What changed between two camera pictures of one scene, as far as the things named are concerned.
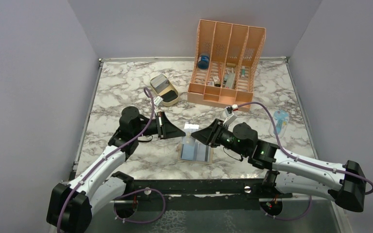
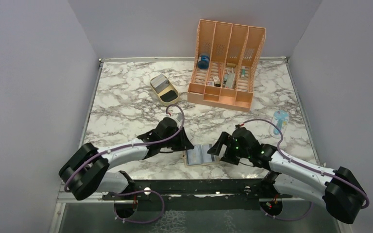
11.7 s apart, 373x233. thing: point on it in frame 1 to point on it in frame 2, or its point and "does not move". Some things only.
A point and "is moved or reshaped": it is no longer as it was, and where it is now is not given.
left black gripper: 167,130 to 184,143
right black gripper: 209,135 to 227,139
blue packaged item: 281,119 does not move
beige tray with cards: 162,87 does not move
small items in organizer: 228,81 does not move
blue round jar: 203,62 does not move
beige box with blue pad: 191,150 is moved or reshaped
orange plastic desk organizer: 226,57 does not move
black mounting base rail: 244,188 does not move
